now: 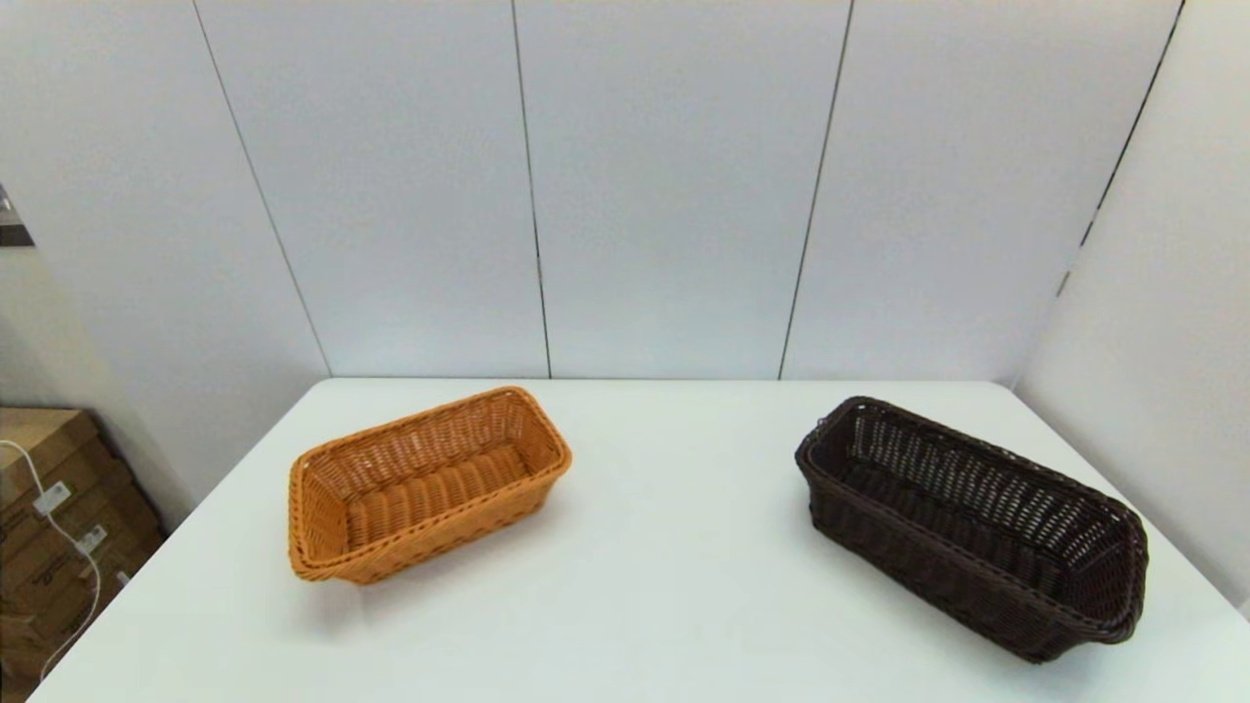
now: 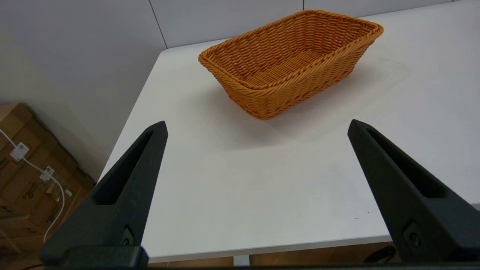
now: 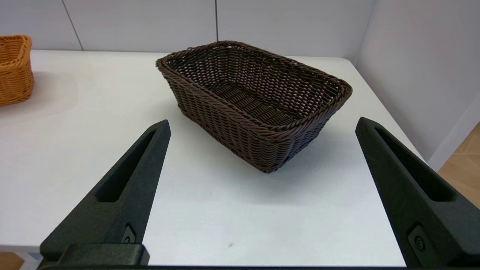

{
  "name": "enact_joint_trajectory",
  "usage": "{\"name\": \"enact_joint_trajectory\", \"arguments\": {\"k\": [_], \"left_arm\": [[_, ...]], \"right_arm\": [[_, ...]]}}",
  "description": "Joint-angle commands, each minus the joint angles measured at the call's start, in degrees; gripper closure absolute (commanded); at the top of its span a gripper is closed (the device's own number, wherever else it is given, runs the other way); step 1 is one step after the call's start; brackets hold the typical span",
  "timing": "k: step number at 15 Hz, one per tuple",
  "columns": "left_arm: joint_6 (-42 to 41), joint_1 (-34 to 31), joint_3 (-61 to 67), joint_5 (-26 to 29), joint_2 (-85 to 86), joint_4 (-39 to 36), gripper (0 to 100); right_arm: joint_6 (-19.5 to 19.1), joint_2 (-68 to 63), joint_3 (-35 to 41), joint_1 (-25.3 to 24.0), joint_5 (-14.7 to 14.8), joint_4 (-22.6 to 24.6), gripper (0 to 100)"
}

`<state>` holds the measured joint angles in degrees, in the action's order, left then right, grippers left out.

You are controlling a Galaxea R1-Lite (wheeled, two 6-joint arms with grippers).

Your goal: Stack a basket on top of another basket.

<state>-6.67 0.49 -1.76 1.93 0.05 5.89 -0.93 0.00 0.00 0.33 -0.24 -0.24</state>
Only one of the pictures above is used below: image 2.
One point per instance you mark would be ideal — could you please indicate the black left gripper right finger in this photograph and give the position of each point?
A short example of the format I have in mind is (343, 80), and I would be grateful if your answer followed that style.
(431, 225)

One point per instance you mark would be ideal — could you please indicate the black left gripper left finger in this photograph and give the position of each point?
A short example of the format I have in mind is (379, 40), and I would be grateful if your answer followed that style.
(112, 210)

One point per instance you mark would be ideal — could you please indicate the orange wicker basket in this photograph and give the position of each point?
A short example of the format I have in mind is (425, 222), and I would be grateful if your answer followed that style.
(262, 97)

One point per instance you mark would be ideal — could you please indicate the black curved object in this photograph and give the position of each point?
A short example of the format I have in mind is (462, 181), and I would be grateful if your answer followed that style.
(380, 254)

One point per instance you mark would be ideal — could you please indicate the brown cardboard box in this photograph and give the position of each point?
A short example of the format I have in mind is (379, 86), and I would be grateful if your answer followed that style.
(26, 198)
(15, 120)

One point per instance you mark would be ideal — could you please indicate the white table leg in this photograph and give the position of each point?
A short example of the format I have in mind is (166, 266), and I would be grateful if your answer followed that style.
(242, 260)

